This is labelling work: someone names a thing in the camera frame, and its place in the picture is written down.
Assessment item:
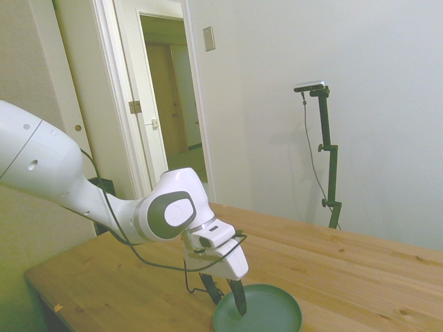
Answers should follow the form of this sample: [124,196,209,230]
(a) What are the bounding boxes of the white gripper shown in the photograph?
[182,238,249,316]

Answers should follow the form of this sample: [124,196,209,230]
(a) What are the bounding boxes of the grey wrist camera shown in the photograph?
[182,234,224,262]

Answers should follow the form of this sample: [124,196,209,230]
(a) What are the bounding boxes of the white door frame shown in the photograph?
[91,0,217,205]

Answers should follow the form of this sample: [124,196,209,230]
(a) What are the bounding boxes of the teal round plate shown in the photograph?
[213,283,302,332]

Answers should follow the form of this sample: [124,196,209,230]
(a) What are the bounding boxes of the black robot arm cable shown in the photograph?
[78,147,248,274]

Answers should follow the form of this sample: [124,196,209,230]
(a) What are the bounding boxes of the black wire plate stand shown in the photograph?
[184,257,222,307]

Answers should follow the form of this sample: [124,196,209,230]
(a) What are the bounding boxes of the white open door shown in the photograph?
[51,0,138,201]

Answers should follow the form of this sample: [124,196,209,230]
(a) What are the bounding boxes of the beige wall switch plate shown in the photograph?
[202,26,215,53]

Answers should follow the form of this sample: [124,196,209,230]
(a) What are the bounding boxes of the silver stereo camera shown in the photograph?
[293,80,327,93]

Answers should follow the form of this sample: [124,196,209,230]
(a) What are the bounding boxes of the black jointed camera stand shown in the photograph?
[309,86,343,230]

